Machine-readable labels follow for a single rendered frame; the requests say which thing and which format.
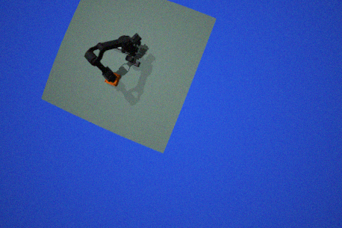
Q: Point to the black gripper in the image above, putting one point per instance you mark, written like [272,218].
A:
[132,53]

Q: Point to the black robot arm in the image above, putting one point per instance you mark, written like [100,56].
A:
[127,44]

